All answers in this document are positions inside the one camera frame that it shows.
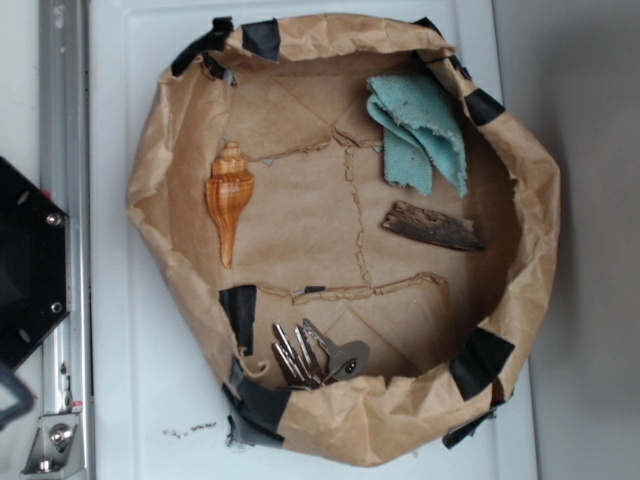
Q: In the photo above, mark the silver key bunch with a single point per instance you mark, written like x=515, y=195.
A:
x=312, y=360

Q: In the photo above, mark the aluminium frame rail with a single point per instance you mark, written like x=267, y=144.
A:
x=64, y=173

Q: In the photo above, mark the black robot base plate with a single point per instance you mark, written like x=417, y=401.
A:
x=34, y=291

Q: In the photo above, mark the dark wood bark piece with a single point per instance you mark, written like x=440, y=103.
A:
x=432, y=227

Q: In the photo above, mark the brown paper bag bin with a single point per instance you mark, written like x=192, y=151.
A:
x=449, y=330

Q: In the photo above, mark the orange spiral seashell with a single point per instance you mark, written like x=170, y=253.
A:
x=228, y=192

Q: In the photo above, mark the teal folded cloth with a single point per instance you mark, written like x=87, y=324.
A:
x=420, y=132

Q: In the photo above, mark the metal corner bracket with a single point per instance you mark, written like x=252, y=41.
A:
x=56, y=452

